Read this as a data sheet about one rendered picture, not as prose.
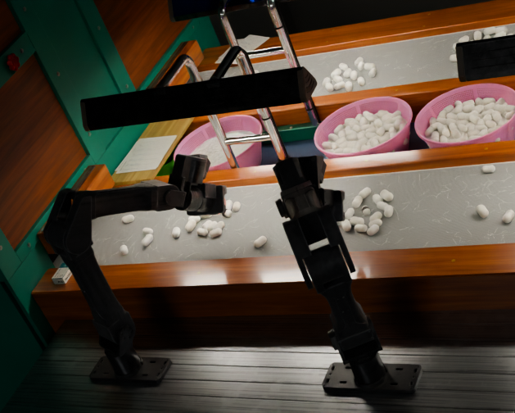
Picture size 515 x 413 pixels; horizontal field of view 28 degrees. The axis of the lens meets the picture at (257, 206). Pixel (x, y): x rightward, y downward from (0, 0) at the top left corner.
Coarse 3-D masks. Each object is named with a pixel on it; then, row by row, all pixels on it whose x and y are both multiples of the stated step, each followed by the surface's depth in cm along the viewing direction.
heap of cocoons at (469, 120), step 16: (448, 112) 266; (464, 112) 264; (480, 112) 261; (496, 112) 256; (512, 112) 253; (432, 128) 261; (448, 128) 261; (464, 128) 256; (480, 128) 253; (496, 128) 250; (512, 128) 250
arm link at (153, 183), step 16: (64, 192) 218; (80, 192) 218; (96, 192) 219; (112, 192) 221; (128, 192) 223; (144, 192) 225; (160, 192) 228; (64, 208) 220; (80, 208) 213; (96, 208) 217; (112, 208) 221; (128, 208) 223; (144, 208) 226; (160, 208) 228; (48, 224) 218; (64, 224) 214; (80, 224) 214; (64, 240) 212; (80, 240) 214
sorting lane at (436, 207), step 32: (256, 192) 266; (352, 192) 250; (416, 192) 241; (448, 192) 237; (480, 192) 232; (512, 192) 228; (96, 224) 282; (128, 224) 276; (160, 224) 270; (256, 224) 254; (384, 224) 235; (416, 224) 231; (448, 224) 227; (480, 224) 223; (512, 224) 219; (96, 256) 268; (128, 256) 262; (160, 256) 257; (192, 256) 252; (224, 256) 247; (256, 256) 243
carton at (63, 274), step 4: (64, 264) 262; (60, 268) 261; (64, 268) 260; (68, 268) 259; (56, 272) 260; (60, 272) 259; (64, 272) 258; (68, 272) 259; (52, 276) 259; (56, 276) 258; (60, 276) 258; (64, 276) 257; (68, 276) 259; (52, 280) 259; (56, 280) 258; (60, 280) 258; (64, 280) 257
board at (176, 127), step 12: (168, 120) 309; (180, 120) 306; (144, 132) 309; (156, 132) 306; (168, 132) 303; (180, 132) 300; (168, 156) 293; (156, 168) 288; (120, 180) 289; (132, 180) 287; (144, 180) 285
